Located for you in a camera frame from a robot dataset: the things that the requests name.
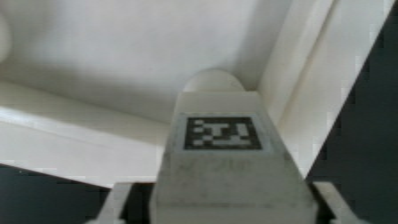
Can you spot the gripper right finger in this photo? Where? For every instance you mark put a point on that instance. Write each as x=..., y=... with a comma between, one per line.
x=335, y=212

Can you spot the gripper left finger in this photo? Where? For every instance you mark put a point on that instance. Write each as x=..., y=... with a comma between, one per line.
x=125, y=208

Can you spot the white table leg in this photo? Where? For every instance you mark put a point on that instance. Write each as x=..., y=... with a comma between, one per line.
x=228, y=182

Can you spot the white square table top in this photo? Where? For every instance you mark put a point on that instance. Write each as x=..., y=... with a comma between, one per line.
x=118, y=66

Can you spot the white U-shaped boundary wall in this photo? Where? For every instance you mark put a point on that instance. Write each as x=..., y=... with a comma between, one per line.
x=343, y=100

